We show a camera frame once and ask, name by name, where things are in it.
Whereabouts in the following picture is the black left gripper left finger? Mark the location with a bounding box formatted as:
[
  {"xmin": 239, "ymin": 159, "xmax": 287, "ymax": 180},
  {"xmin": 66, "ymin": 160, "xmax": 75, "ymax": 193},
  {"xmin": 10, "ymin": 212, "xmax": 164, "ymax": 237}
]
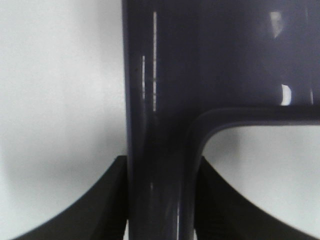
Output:
[{"xmin": 16, "ymin": 155, "xmax": 129, "ymax": 240}]

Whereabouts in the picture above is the grey plastic dustpan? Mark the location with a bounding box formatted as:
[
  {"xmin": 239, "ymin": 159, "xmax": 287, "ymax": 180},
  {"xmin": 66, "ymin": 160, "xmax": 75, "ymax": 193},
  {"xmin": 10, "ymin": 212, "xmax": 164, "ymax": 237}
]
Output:
[{"xmin": 122, "ymin": 0, "xmax": 320, "ymax": 240}]

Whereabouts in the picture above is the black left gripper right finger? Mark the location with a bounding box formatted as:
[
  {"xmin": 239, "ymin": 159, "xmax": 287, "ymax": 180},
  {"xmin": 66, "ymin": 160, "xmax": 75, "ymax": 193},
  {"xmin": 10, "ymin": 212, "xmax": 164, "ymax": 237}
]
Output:
[{"xmin": 194, "ymin": 157, "xmax": 313, "ymax": 240}]

